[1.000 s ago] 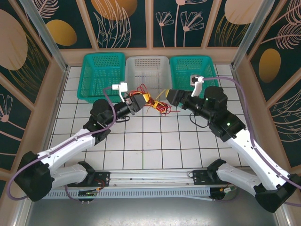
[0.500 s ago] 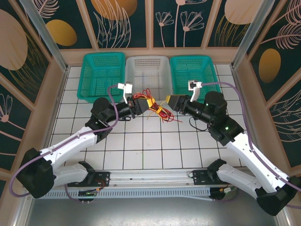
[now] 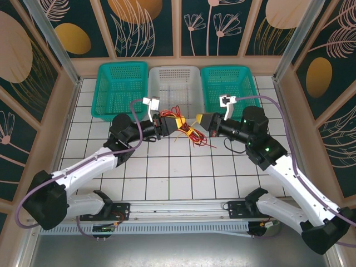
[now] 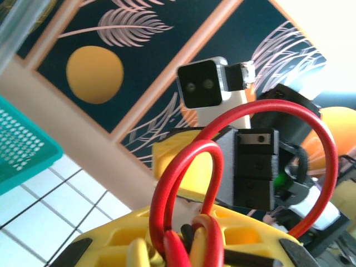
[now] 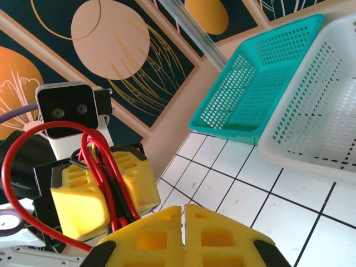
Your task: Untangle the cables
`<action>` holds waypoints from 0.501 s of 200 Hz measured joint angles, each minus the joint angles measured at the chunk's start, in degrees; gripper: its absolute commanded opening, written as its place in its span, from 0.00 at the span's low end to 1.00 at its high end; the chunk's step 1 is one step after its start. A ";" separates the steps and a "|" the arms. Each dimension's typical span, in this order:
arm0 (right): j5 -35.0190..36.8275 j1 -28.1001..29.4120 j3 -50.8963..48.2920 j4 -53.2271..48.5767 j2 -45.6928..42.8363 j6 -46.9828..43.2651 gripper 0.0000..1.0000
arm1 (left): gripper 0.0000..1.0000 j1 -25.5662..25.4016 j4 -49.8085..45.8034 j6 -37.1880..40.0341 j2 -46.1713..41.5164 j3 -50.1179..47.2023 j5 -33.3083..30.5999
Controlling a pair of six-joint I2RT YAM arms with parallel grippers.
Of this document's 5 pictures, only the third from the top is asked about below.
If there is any red cable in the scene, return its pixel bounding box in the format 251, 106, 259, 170
158, 105, 186, 119
189, 130, 219, 150

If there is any bundle of coloured wires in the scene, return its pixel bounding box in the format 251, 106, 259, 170
174, 126, 208, 147

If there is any white plastic basket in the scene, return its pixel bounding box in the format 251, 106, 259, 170
147, 66, 206, 120

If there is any teal plastic basket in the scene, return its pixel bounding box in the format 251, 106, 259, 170
200, 65, 263, 122
91, 61, 150, 123

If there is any grey metal sheet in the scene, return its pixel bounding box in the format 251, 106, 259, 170
29, 233, 339, 267

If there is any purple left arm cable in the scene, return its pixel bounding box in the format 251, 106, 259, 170
15, 98, 145, 240

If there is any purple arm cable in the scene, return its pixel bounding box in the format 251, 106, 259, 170
15, 98, 145, 240
235, 95, 356, 247

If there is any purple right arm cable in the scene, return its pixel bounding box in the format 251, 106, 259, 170
235, 95, 356, 247

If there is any thin black right gripper cable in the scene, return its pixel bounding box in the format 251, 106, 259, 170
224, 137, 248, 154

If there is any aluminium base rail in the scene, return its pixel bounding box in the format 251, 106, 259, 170
111, 200, 253, 222

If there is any aluminium frame post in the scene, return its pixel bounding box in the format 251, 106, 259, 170
273, 0, 326, 83
23, 0, 83, 86

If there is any white slotted cable duct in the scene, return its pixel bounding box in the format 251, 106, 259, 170
40, 221, 251, 236

